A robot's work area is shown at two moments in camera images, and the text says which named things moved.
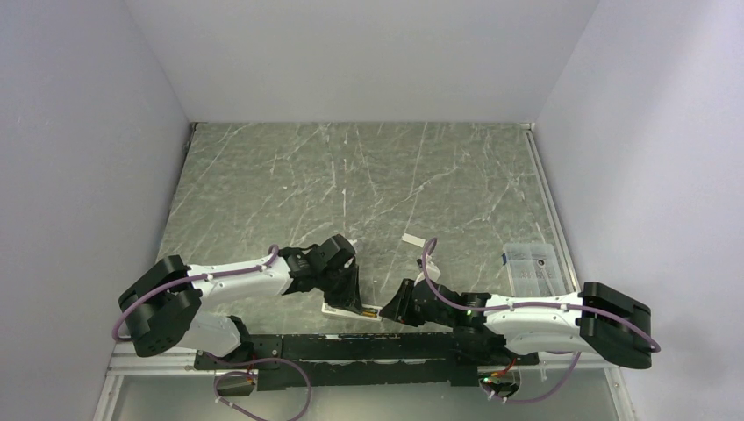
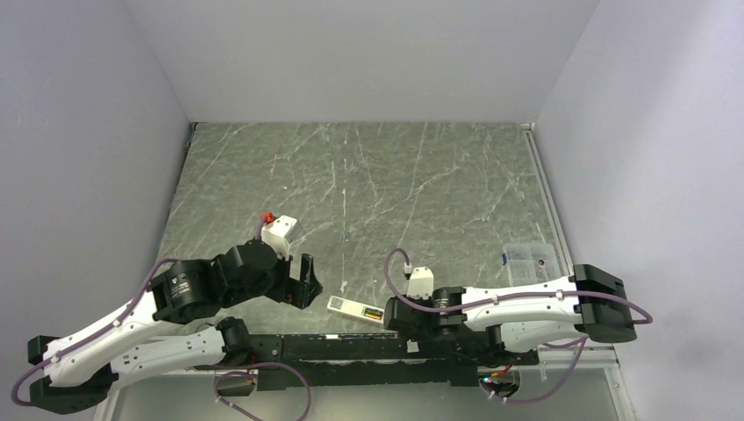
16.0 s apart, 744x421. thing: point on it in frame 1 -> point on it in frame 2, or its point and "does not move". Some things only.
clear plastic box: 533,270 does not move
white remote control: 351,313 does not move
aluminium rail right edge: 560,237 does not move
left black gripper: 349,298 -> 297,292
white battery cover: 413,239 -> 412,346
